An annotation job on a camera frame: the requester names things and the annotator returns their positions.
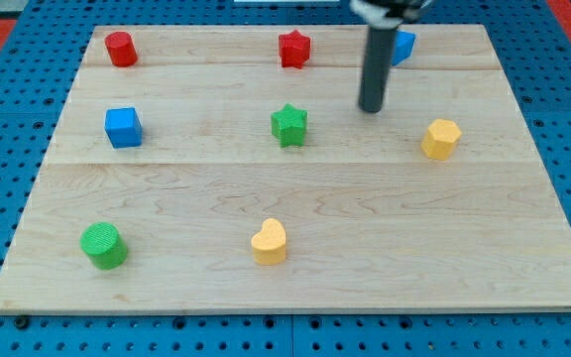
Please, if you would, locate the red star block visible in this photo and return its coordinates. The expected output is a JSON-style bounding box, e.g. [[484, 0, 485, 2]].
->
[[278, 30, 311, 69]]

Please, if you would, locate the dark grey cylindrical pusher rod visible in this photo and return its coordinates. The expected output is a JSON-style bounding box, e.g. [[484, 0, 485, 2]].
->
[[358, 26, 398, 113]]

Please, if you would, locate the blue triangle block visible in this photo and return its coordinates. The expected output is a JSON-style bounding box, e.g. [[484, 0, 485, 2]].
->
[[391, 31, 416, 66]]

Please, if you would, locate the yellow heart block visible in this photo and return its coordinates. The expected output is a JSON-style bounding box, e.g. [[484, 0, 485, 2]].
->
[[251, 218, 286, 266]]

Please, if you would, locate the blue cube block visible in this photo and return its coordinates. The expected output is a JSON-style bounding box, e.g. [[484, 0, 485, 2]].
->
[[104, 107, 143, 149]]

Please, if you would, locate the green star block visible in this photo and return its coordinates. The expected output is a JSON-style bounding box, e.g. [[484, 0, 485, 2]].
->
[[271, 103, 308, 148]]

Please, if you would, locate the light wooden board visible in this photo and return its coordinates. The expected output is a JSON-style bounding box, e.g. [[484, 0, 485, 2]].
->
[[0, 25, 571, 315]]

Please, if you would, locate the red cylinder block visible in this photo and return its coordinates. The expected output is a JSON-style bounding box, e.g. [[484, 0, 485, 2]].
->
[[104, 31, 138, 67]]

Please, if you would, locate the green cylinder block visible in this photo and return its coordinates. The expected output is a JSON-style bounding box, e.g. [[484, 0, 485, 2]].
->
[[79, 222, 128, 270]]

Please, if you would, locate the black and white robot end mount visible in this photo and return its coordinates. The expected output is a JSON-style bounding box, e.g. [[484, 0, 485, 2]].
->
[[349, 0, 434, 28]]

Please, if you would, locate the yellow hexagon block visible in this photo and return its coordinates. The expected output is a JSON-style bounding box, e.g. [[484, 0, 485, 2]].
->
[[420, 119, 462, 161]]

